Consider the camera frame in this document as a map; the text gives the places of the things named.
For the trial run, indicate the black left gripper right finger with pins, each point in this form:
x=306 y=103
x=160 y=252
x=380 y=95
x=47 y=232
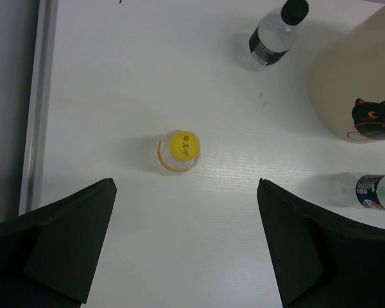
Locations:
x=320 y=258

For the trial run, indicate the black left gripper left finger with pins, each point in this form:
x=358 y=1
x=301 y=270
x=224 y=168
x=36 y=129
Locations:
x=48 y=257

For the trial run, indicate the yellow cap orange bottle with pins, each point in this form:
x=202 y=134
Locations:
x=178 y=152

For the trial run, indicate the cream bin with black ears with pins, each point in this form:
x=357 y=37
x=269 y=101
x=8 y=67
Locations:
x=347 y=83

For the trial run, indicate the black cap bottle near bin back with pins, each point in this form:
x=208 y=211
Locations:
x=276 y=32

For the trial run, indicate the blue label clear bottle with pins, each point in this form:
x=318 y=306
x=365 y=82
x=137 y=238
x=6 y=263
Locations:
x=360 y=190

